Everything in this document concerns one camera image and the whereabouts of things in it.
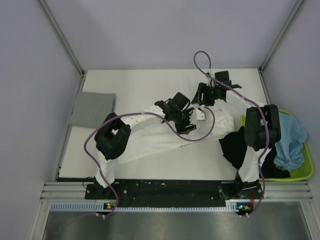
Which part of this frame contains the left aluminium corner post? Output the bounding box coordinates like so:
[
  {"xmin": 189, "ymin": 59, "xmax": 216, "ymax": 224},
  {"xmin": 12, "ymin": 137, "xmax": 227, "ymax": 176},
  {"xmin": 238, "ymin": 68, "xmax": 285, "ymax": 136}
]
[{"xmin": 36, "ymin": 0, "xmax": 85, "ymax": 76}]

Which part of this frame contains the grey slotted cable duct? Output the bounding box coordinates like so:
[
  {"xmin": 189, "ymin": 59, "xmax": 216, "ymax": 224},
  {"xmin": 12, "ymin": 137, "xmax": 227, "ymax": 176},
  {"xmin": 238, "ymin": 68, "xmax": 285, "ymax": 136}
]
[{"xmin": 50, "ymin": 201, "xmax": 250, "ymax": 213}]

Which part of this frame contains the folded grey t shirt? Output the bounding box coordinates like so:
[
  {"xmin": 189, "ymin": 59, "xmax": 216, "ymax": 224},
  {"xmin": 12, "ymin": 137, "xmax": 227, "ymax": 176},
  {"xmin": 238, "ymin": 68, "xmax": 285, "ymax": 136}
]
[{"xmin": 68, "ymin": 91, "xmax": 116, "ymax": 129}]

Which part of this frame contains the right aluminium corner post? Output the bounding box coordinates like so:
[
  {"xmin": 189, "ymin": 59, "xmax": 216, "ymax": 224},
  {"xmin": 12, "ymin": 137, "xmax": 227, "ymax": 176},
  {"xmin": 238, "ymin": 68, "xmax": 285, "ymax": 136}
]
[{"xmin": 258, "ymin": 0, "xmax": 306, "ymax": 74}]

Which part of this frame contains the green plastic basket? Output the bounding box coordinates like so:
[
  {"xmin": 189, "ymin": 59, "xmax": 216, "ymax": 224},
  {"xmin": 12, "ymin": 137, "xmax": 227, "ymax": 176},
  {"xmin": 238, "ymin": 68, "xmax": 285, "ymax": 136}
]
[{"xmin": 241, "ymin": 110, "xmax": 314, "ymax": 182}]

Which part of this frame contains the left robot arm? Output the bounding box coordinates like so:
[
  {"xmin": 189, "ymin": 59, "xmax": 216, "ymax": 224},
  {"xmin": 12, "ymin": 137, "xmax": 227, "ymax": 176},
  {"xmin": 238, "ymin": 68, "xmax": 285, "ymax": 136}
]
[{"xmin": 94, "ymin": 92, "xmax": 204, "ymax": 199}]

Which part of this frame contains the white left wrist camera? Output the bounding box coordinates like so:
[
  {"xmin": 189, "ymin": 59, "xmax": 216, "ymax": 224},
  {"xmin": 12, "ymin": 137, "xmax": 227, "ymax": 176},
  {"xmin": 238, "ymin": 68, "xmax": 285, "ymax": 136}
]
[{"xmin": 193, "ymin": 106, "xmax": 207, "ymax": 122}]

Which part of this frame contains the aluminium front frame rail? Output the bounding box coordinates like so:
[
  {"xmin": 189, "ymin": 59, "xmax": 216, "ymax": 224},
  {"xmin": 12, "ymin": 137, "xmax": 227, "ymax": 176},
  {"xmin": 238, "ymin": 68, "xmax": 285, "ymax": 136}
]
[{"xmin": 40, "ymin": 179, "xmax": 313, "ymax": 202}]

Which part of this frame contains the black t shirt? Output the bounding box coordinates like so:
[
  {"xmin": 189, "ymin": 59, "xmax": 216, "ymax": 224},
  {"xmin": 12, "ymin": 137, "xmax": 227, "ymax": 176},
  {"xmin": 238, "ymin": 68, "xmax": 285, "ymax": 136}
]
[{"xmin": 219, "ymin": 126, "xmax": 291, "ymax": 179}]

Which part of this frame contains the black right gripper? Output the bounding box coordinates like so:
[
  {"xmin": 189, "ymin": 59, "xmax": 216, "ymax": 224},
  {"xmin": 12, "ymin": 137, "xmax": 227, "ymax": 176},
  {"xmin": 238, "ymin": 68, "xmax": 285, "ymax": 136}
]
[{"xmin": 191, "ymin": 82, "xmax": 221, "ymax": 107}]

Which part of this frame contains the white daisy print t shirt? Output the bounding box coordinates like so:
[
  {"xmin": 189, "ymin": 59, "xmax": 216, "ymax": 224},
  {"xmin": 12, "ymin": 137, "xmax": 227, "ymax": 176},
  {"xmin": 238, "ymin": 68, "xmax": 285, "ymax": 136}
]
[{"xmin": 118, "ymin": 100, "xmax": 235, "ymax": 165}]

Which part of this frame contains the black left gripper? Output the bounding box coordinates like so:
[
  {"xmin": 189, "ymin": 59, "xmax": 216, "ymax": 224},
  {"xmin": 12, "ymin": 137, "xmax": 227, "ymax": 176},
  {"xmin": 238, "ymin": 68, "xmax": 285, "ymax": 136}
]
[{"xmin": 172, "ymin": 107, "xmax": 196, "ymax": 135}]

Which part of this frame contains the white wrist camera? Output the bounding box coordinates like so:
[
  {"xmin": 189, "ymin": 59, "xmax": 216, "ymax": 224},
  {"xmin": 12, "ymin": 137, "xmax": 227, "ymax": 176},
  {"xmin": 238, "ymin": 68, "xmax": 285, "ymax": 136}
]
[
  {"xmin": 193, "ymin": 106, "xmax": 207, "ymax": 122},
  {"xmin": 205, "ymin": 72, "xmax": 215, "ymax": 88}
]

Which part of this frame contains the light blue t shirt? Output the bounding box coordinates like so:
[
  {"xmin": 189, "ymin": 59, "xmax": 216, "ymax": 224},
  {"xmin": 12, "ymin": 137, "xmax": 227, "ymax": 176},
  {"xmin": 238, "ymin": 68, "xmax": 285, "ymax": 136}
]
[{"xmin": 274, "ymin": 112, "xmax": 308, "ymax": 172}]

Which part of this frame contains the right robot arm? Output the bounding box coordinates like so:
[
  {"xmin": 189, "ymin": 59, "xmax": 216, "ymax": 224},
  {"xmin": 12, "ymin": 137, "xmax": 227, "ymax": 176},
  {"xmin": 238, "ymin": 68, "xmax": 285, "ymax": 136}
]
[{"xmin": 191, "ymin": 71, "xmax": 281, "ymax": 199}]

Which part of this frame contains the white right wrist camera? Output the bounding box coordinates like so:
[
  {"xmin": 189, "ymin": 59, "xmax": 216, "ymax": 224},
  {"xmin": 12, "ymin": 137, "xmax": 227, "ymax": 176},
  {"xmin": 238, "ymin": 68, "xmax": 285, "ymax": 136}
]
[{"xmin": 205, "ymin": 72, "xmax": 215, "ymax": 88}]

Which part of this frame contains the aluminium corner post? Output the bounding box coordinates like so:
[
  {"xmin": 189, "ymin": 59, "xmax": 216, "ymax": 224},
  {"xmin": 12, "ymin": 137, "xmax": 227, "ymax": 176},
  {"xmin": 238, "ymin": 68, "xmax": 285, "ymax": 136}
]
[
  {"xmin": 36, "ymin": 0, "xmax": 85, "ymax": 76},
  {"xmin": 258, "ymin": 0, "xmax": 306, "ymax": 74}
]

